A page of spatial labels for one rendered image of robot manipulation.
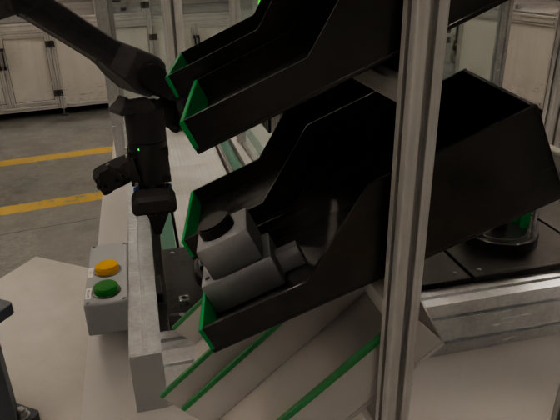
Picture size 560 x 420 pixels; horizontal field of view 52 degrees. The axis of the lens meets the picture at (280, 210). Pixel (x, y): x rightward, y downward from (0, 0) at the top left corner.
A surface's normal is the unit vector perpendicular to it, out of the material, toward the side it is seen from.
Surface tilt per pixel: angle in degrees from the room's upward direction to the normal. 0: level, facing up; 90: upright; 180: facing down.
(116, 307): 90
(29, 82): 90
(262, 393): 45
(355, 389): 90
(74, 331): 0
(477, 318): 90
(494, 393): 0
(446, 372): 0
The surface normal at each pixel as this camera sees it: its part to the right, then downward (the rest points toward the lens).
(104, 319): 0.24, 0.40
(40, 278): -0.02, -0.91
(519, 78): -0.92, 0.18
